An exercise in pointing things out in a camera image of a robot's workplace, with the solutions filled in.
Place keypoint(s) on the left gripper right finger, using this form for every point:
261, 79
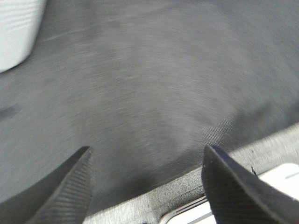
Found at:
237, 196

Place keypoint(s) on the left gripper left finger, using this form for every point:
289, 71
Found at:
62, 197

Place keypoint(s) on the black table cloth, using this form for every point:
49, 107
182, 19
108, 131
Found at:
147, 84

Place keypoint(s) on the cream white slotted basket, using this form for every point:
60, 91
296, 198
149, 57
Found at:
19, 24

